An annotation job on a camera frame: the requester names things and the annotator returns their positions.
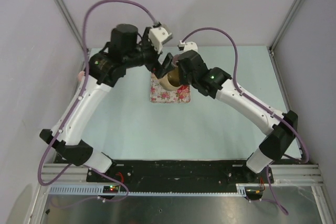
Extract purple mug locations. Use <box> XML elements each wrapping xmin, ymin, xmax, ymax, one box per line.
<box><xmin>172</xmin><ymin>55</ymin><xmax>180</xmax><ymax>68</ymax></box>

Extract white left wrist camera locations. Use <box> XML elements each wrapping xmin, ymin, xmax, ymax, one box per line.
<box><xmin>148</xmin><ymin>24</ymin><xmax>173</xmax><ymax>54</ymax></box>

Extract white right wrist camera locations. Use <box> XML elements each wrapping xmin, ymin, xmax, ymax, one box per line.
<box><xmin>178</xmin><ymin>40</ymin><xmax>198</xmax><ymax>52</ymax></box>

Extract aluminium frame rail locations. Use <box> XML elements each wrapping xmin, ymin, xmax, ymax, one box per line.
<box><xmin>41</xmin><ymin>164</ymin><xmax>324</xmax><ymax>186</ymax></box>

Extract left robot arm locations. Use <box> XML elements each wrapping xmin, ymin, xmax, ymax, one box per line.
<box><xmin>39</xmin><ymin>24</ymin><xmax>173</xmax><ymax>182</ymax></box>

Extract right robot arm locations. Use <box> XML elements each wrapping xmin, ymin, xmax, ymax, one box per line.
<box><xmin>177</xmin><ymin>50</ymin><xmax>298</xmax><ymax>183</ymax></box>

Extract grey slotted cable duct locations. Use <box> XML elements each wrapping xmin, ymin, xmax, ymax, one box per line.
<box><xmin>48</xmin><ymin>184</ymin><xmax>263</xmax><ymax>197</ymax></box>

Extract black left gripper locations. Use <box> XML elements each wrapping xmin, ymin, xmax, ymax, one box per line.
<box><xmin>123</xmin><ymin>27</ymin><xmax>174</xmax><ymax>78</ymax></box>

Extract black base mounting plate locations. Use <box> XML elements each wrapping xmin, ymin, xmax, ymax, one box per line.
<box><xmin>86</xmin><ymin>159</ymin><xmax>274</xmax><ymax>184</ymax></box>

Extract floral pattern tray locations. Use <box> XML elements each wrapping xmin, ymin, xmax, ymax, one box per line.
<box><xmin>150</xmin><ymin>74</ymin><xmax>191</xmax><ymax>103</ymax></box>

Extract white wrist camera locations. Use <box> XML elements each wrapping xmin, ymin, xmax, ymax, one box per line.
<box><xmin>178</xmin><ymin>40</ymin><xmax>198</xmax><ymax>52</ymax></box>
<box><xmin>148</xmin><ymin>24</ymin><xmax>173</xmax><ymax>54</ymax></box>

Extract pink ceramic mug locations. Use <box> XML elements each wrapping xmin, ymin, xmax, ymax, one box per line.
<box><xmin>78</xmin><ymin>71</ymin><xmax>85</xmax><ymax>81</ymax></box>

